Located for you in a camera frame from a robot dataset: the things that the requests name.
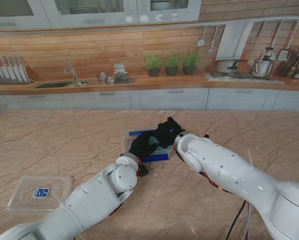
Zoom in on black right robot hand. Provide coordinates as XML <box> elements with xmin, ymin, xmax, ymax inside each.
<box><xmin>155</xmin><ymin>116</ymin><xmax>186</xmax><ymax>150</ymax></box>

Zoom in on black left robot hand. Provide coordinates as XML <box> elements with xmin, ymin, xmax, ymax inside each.
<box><xmin>128</xmin><ymin>132</ymin><xmax>162</xmax><ymax>163</ymax></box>

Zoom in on clear crate with blue tape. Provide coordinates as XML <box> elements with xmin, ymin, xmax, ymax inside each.
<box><xmin>121</xmin><ymin>126</ymin><xmax>177</xmax><ymax>163</ymax></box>

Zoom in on clear lid with blue label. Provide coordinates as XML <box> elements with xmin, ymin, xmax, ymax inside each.
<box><xmin>5</xmin><ymin>175</ymin><xmax>75</xmax><ymax>215</ymax></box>

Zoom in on white lower kitchen cabinets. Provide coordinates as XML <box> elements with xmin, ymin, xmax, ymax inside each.
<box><xmin>0</xmin><ymin>87</ymin><xmax>299</xmax><ymax>112</ymax></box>

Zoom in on white kitchen cabinets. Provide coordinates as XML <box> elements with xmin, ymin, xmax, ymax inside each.
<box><xmin>0</xmin><ymin>0</ymin><xmax>203</xmax><ymax>30</ymax></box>
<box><xmin>0</xmin><ymin>87</ymin><xmax>299</xmax><ymax>112</ymax></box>

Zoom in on wooden kitchen countertop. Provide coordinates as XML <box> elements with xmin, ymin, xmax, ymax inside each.
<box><xmin>0</xmin><ymin>73</ymin><xmax>299</xmax><ymax>97</ymax></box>

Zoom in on green herb in black pot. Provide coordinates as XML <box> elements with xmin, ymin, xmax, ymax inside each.
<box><xmin>144</xmin><ymin>50</ymin><xmax>164</xmax><ymax>77</ymax></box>
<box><xmin>164</xmin><ymin>50</ymin><xmax>183</xmax><ymax>76</ymax></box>

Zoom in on stack of white dishes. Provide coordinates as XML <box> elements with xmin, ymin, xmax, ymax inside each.
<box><xmin>113</xmin><ymin>63</ymin><xmax>130</xmax><ymax>82</ymax></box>

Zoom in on white zip tie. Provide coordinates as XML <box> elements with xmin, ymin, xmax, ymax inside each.
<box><xmin>246</xmin><ymin>149</ymin><xmax>255</xmax><ymax>168</ymax></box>
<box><xmin>50</xmin><ymin>190</ymin><xmax>66</xmax><ymax>209</ymax></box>

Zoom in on hanging steel ladle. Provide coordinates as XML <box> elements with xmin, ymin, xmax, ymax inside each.
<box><xmin>206</xmin><ymin>24</ymin><xmax>220</xmax><ymax>55</ymax></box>

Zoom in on steel kitchen faucet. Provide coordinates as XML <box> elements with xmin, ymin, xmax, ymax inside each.
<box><xmin>63</xmin><ymin>61</ymin><xmax>88</xmax><ymax>87</ymax></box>

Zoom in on steel kitchen sink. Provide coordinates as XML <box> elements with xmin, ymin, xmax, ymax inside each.
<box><xmin>33</xmin><ymin>81</ymin><xmax>74</xmax><ymax>90</ymax></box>

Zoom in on white upper kitchen cabinets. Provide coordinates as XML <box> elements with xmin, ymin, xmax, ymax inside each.
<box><xmin>0</xmin><ymin>0</ymin><xmax>203</xmax><ymax>30</ymax></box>

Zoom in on hanging steel grater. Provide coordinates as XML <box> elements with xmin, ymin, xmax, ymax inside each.
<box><xmin>278</xmin><ymin>21</ymin><xmax>299</xmax><ymax>61</ymax></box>

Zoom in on wooden pepper mills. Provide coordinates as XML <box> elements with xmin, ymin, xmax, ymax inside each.
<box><xmin>274</xmin><ymin>49</ymin><xmax>299</xmax><ymax>79</ymax></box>

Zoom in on knife block with knives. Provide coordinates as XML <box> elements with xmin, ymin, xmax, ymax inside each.
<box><xmin>0</xmin><ymin>56</ymin><xmax>32</xmax><ymax>85</ymax></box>

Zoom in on red black left arm cable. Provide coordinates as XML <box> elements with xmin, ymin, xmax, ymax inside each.
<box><xmin>73</xmin><ymin>156</ymin><xmax>143</xmax><ymax>240</ymax></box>

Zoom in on red black arm cable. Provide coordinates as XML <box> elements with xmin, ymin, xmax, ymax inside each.
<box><xmin>73</xmin><ymin>156</ymin><xmax>143</xmax><ymax>240</ymax></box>
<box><xmin>173</xmin><ymin>144</ymin><xmax>252</xmax><ymax>240</ymax></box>

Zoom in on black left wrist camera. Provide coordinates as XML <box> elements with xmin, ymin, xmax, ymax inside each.
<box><xmin>137</xmin><ymin>162</ymin><xmax>150</xmax><ymax>178</ymax></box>

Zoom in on red black right arm cable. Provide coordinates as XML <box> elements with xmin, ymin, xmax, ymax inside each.
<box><xmin>173</xmin><ymin>144</ymin><xmax>252</xmax><ymax>240</ymax></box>

